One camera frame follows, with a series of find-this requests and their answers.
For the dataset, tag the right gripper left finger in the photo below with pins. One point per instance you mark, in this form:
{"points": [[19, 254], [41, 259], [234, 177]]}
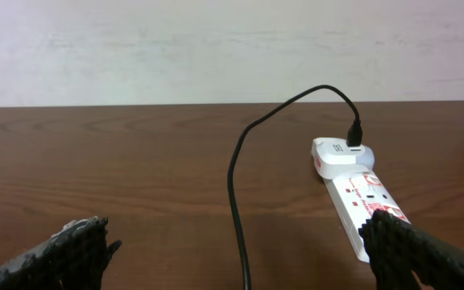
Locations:
{"points": [[74, 258]]}

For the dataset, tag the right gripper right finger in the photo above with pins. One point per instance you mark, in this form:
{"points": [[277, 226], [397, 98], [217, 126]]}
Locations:
{"points": [[403, 257]]}

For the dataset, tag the white power strip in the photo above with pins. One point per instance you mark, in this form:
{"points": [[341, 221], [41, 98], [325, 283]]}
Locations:
{"points": [[356, 196]]}

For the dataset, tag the white usb wall charger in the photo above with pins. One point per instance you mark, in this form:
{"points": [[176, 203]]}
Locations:
{"points": [[332, 157]]}

